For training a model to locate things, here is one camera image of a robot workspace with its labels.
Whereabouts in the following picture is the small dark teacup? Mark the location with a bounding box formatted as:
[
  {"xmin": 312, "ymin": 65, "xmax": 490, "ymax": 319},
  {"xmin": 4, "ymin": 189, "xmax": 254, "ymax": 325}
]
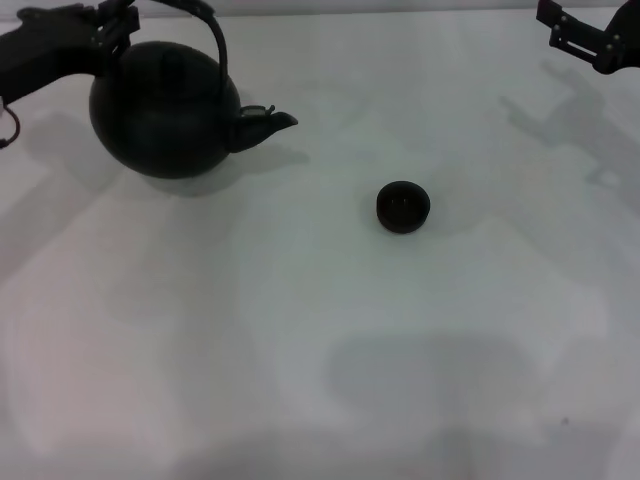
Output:
[{"xmin": 375, "ymin": 180, "xmax": 432, "ymax": 234}]

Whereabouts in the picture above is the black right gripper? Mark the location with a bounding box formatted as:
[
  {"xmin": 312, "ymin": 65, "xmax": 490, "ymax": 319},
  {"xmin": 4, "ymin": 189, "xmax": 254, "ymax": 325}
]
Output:
[{"xmin": 535, "ymin": 0, "xmax": 640, "ymax": 78}]

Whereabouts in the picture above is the black round teapot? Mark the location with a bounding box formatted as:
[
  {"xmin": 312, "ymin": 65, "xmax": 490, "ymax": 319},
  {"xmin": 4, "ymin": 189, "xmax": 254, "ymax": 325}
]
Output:
[{"xmin": 88, "ymin": 0, "xmax": 300, "ymax": 182}]

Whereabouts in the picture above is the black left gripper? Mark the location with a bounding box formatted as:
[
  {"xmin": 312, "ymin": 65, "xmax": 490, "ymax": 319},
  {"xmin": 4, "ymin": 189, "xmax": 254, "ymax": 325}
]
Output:
[{"xmin": 0, "ymin": 0, "xmax": 141, "ymax": 107}]

